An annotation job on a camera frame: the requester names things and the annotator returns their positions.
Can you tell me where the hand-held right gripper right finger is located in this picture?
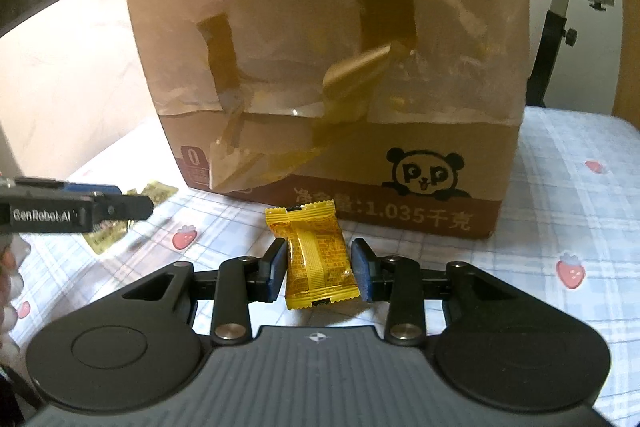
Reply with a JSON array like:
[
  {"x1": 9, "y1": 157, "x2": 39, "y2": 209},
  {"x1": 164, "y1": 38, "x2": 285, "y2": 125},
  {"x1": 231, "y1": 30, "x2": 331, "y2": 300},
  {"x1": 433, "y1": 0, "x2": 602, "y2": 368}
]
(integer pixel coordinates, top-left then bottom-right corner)
[{"x1": 350, "y1": 237, "x2": 521, "y2": 348}]

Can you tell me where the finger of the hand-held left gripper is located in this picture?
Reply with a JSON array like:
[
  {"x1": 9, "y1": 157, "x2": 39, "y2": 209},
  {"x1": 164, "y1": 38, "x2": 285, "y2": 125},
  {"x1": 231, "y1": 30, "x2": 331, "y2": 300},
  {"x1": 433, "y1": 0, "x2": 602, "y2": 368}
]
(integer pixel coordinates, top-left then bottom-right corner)
[
  {"x1": 0, "y1": 178, "x2": 122, "y2": 196},
  {"x1": 92, "y1": 191, "x2": 155, "y2": 224}
]

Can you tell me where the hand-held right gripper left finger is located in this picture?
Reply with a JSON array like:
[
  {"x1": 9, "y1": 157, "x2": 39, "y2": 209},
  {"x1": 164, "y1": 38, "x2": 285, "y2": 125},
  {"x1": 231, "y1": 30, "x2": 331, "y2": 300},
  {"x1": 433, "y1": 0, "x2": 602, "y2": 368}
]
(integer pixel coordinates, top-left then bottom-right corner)
[{"x1": 122, "y1": 237, "x2": 289, "y2": 346}]

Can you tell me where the small yellow candy packet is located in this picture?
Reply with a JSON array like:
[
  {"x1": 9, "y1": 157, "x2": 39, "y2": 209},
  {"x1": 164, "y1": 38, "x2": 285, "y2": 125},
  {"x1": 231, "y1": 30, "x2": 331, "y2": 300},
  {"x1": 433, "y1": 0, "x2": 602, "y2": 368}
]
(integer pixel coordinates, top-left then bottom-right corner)
[{"x1": 265, "y1": 201, "x2": 362, "y2": 311}]

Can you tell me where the olive green snack packet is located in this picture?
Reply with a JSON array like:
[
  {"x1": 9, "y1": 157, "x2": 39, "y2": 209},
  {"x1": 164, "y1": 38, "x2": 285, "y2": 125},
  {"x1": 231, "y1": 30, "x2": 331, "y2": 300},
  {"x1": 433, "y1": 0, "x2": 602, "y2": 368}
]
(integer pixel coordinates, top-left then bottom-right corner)
[
  {"x1": 141, "y1": 180, "x2": 179, "y2": 208},
  {"x1": 84, "y1": 219, "x2": 129, "y2": 256}
]

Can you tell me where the brown cardboard box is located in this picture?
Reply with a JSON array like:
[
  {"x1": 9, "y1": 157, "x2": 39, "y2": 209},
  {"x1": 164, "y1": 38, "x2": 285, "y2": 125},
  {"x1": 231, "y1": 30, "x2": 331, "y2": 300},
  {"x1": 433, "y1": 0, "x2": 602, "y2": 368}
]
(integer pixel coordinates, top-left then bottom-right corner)
[{"x1": 125, "y1": 0, "x2": 532, "y2": 241}]

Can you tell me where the person's left hand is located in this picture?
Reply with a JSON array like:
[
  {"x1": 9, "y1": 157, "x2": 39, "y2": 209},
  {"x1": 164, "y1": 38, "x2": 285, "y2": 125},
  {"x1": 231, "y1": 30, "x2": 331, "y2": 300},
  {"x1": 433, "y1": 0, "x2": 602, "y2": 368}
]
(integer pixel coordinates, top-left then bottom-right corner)
[{"x1": 0, "y1": 237, "x2": 32, "y2": 334}]

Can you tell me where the black exercise bike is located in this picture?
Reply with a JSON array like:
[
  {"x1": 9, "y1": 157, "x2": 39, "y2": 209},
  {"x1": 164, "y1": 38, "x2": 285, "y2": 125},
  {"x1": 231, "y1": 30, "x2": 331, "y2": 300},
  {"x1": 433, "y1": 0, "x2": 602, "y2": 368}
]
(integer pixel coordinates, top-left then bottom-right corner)
[{"x1": 525, "y1": 0, "x2": 616, "y2": 109}]

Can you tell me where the wooden door panel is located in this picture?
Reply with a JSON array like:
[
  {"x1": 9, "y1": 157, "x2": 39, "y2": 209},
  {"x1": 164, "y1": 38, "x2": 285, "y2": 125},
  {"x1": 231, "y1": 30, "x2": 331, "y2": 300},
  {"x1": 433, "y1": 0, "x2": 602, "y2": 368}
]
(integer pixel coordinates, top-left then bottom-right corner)
[{"x1": 610, "y1": 0, "x2": 640, "y2": 134}]

